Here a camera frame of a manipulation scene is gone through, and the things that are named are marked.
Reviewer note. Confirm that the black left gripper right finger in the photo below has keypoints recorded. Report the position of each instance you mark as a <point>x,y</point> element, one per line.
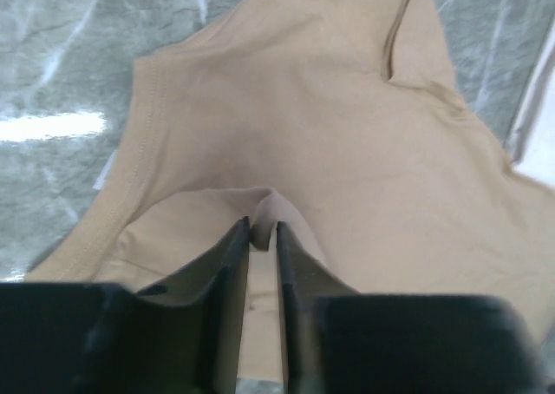
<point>336,340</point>

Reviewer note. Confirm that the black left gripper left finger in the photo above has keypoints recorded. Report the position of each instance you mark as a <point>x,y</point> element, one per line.
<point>179,335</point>

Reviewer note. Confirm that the beige t shirt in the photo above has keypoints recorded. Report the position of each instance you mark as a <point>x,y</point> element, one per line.
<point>341,119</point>

